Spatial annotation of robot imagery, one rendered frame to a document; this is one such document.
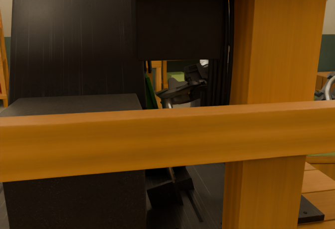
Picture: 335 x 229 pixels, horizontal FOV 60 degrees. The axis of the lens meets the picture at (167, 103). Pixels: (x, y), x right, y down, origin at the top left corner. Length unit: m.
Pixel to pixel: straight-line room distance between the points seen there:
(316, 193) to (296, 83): 0.59
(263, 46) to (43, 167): 0.42
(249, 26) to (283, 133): 0.20
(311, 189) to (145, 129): 0.78
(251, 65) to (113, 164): 0.29
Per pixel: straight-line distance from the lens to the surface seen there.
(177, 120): 0.47
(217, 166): 1.15
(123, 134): 0.46
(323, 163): 1.69
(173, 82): 0.86
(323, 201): 1.09
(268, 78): 0.57
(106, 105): 0.68
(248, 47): 0.55
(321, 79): 6.89
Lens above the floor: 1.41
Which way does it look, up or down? 15 degrees down
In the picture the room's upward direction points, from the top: straight up
